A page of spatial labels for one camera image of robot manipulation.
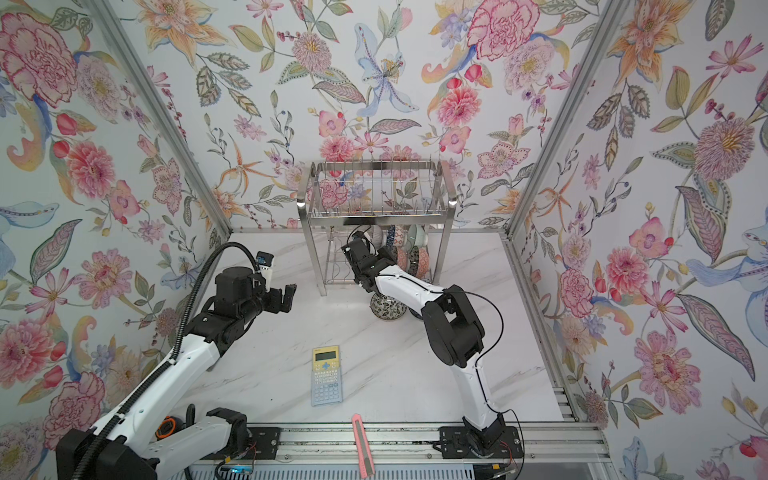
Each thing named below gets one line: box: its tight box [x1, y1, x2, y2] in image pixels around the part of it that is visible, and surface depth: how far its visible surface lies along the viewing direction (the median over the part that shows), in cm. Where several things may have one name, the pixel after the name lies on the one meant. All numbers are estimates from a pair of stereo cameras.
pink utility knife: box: [352, 413, 376, 479], surface depth 74 cm
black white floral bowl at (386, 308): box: [370, 294, 407, 320], surface depth 100 cm
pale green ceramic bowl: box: [408, 224, 428, 248], surface depth 108 cm
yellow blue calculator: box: [311, 345, 343, 406], surface depth 85 cm
